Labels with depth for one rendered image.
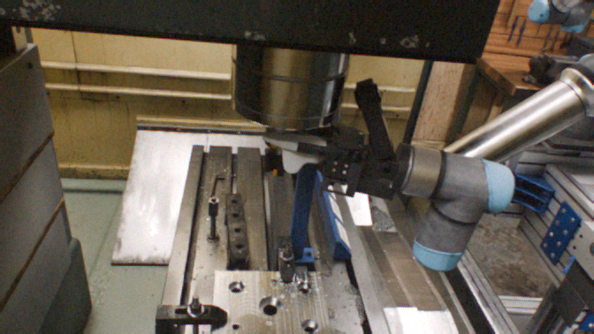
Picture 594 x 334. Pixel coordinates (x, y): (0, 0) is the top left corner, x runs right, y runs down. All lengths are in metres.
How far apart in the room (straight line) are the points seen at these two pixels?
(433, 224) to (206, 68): 1.18
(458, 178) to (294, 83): 0.27
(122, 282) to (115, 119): 0.65
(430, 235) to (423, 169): 0.12
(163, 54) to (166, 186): 0.48
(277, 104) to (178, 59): 1.16
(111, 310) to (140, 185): 0.47
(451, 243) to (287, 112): 0.33
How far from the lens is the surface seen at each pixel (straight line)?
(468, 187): 0.67
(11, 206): 0.87
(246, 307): 0.92
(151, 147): 1.77
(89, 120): 1.87
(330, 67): 0.56
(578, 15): 1.80
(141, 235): 1.58
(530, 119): 0.83
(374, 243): 1.54
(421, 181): 0.65
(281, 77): 0.55
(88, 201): 1.93
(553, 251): 1.54
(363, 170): 0.66
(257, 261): 1.14
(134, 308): 1.43
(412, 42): 0.51
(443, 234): 0.71
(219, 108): 1.76
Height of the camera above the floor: 1.69
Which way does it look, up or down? 31 degrees down
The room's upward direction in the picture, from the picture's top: 8 degrees clockwise
